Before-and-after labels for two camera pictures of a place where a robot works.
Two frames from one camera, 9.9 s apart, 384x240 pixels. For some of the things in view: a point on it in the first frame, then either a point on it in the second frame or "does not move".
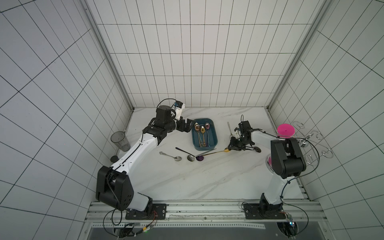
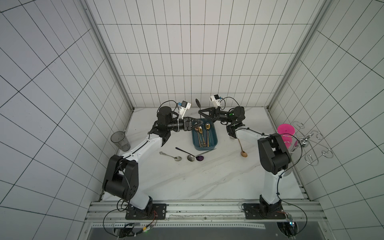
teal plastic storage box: x=204 y=134 does not move
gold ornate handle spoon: x=202 y=129 does not move
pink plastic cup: x=285 y=130 does not move
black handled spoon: x=257 y=149 -> x=198 y=103
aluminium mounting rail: x=165 y=214 does not move
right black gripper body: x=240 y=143 -> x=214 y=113
